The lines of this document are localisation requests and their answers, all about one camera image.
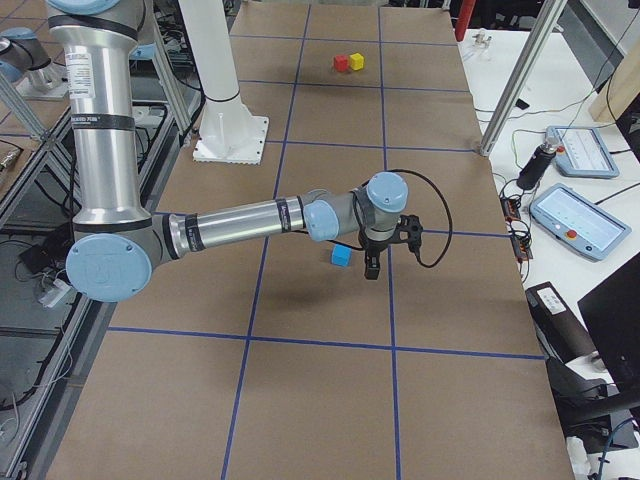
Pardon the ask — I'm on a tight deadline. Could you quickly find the black water bottle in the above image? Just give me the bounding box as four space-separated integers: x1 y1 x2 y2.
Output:
516 137 558 191

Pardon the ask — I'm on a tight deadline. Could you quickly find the red cylinder object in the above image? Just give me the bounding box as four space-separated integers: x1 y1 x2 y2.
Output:
454 0 476 42

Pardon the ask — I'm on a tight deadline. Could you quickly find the red cube block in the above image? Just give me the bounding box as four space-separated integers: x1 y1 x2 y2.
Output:
333 55 350 73

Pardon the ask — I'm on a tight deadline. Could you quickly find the near teach pendant tablet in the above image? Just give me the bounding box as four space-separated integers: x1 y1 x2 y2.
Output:
529 183 632 261

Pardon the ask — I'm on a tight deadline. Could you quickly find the orange electronics board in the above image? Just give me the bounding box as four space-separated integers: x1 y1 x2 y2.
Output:
500 196 533 263

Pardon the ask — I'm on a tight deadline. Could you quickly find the black monitor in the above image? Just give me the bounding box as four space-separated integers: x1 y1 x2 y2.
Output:
578 254 639 389

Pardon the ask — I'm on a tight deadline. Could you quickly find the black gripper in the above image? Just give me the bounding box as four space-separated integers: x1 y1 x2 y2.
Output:
360 230 394 280

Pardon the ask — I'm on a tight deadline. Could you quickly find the blue cube block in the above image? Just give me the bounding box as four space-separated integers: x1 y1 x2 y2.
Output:
331 245 352 267

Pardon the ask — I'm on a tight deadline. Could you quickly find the aluminium frame post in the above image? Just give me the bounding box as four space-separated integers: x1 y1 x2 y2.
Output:
478 0 567 157

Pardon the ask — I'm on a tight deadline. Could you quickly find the yellow cube block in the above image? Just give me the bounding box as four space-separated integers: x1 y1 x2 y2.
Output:
348 52 365 71

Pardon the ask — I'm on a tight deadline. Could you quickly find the black cardboard box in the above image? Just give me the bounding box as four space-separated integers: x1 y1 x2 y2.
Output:
525 282 596 363

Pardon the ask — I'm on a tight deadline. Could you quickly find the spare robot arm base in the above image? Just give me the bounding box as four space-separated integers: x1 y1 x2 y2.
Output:
1 27 68 101

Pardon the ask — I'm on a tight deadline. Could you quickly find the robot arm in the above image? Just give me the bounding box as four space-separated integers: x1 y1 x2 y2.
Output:
47 1 417 302

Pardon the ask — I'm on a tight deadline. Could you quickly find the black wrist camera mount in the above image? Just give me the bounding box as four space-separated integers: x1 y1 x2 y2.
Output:
396 215 423 257

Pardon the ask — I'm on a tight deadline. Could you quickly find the white camera pillar mount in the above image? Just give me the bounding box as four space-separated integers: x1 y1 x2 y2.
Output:
179 1 269 164

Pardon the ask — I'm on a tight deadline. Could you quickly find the teach pendant tablet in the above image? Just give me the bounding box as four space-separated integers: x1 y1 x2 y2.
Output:
529 183 632 261
546 126 620 179

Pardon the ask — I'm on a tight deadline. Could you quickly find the far teach pendant tablet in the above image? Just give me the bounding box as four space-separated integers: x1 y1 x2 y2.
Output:
546 126 620 179

